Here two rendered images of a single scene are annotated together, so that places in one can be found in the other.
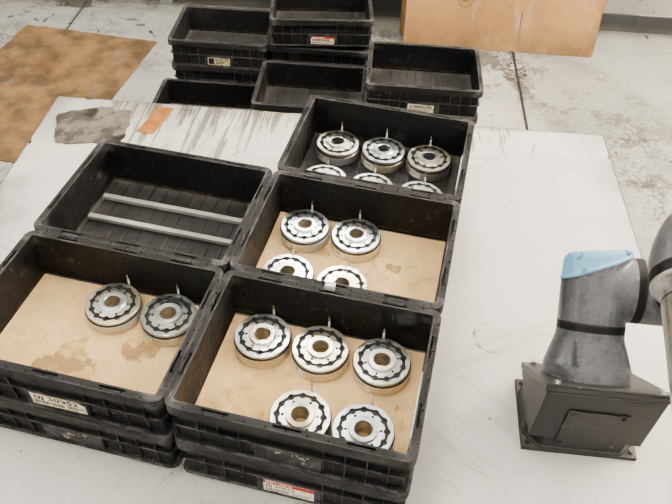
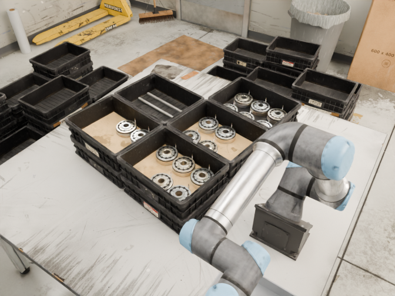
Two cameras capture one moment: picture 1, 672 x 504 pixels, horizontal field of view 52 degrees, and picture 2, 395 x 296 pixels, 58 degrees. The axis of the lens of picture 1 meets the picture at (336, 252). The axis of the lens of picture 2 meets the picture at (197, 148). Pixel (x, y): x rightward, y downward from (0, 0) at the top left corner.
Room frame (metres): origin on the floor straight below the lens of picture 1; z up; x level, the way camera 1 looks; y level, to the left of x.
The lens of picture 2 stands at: (-0.22, -0.61, 1.99)
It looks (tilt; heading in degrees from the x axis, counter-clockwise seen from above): 42 degrees down; 30
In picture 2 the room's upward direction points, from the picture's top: straight up
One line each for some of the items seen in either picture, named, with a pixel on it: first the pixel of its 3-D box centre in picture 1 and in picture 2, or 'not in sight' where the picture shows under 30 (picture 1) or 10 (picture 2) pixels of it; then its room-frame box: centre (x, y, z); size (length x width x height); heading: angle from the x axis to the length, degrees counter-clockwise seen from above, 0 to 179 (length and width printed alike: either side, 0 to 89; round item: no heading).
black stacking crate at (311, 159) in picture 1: (378, 165); (253, 110); (1.26, -0.09, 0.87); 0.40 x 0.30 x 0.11; 78
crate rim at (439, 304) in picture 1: (350, 237); (217, 129); (0.97, -0.03, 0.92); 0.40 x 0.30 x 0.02; 78
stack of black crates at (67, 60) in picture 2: not in sight; (66, 78); (1.54, 1.71, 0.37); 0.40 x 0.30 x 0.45; 177
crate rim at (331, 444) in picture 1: (310, 359); (172, 162); (0.67, 0.03, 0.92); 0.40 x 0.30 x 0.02; 78
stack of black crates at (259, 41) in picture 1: (227, 62); (247, 65); (2.62, 0.49, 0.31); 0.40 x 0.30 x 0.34; 87
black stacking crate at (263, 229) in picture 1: (349, 255); (217, 137); (0.97, -0.03, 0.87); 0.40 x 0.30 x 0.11; 78
